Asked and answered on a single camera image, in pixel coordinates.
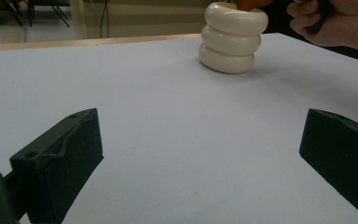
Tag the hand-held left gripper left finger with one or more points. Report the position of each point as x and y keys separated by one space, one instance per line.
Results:
x=59 y=165

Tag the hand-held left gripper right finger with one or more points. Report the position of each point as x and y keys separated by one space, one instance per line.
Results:
x=345 y=158

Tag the cream ribbed cup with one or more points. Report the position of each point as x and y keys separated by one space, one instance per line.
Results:
x=231 y=40

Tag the white board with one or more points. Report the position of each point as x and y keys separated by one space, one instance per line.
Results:
x=174 y=124

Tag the black stand legs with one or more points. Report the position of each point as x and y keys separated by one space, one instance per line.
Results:
x=34 y=9

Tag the light wooden shelf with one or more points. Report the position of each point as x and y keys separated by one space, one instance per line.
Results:
x=155 y=18

